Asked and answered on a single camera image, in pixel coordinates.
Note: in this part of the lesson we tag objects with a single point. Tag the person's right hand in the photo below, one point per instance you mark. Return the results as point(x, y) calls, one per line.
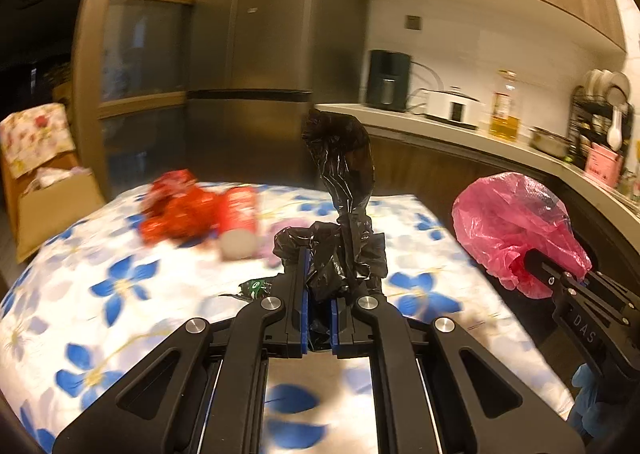
point(592, 399)

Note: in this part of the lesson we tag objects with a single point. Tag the row of white plates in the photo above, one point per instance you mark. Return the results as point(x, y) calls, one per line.
point(607, 83)

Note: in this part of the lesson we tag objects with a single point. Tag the steel refrigerator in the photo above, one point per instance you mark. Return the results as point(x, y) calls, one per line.
point(250, 58)

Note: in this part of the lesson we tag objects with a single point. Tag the pink utensil holder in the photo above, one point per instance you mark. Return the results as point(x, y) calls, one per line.
point(602, 161)

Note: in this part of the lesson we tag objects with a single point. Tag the black air fryer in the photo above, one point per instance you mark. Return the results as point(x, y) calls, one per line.
point(387, 81)

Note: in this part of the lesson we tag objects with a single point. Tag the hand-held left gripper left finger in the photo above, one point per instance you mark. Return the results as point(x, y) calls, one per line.
point(303, 319)

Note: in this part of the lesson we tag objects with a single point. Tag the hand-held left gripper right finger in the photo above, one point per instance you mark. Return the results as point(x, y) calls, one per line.
point(335, 334)

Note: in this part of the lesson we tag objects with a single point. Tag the wood framed glass door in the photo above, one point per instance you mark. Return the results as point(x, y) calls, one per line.
point(140, 58)

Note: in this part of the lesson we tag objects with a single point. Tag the black plastic bag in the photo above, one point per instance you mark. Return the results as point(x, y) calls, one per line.
point(345, 173)

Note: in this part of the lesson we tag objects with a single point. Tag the pink plastic bag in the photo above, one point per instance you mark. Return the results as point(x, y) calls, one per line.
point(500, 219)

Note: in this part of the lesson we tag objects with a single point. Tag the pink floral cloth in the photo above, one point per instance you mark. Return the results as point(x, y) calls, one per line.
point(35, 133)

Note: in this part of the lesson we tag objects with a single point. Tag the cardboard box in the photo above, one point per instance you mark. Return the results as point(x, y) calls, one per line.
point(55, 214)

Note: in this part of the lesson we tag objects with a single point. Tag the white plastic spoon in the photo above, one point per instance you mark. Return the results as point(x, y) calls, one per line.
point(615, 128)

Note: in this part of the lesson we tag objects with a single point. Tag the red crumpled wrapper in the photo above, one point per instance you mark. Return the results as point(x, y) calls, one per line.
point(175, 211)

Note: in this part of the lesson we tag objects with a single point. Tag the blue floral tablecloth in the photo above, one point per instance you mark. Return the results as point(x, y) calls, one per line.
point(150, 309)

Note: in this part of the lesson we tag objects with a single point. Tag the green and black wrapper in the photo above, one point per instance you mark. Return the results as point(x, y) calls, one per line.
point(255, 288)

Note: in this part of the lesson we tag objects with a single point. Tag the white electric cooker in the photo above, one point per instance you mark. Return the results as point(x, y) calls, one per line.
point(455, 108)

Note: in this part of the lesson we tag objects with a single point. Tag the steel mixing bowl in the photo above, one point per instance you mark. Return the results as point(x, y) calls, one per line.
point(549, 142)

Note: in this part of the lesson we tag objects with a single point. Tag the cooking oil bottle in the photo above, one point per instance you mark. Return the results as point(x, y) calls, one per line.
point(504, 123)

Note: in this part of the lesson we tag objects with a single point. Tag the dark wall socket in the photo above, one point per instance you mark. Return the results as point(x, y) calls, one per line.
point(413, 22)

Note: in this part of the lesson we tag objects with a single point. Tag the red can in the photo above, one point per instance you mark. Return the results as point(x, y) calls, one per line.
point(239, 219)

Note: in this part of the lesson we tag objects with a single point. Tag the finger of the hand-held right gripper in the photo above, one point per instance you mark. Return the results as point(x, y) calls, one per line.
point(542, 269)

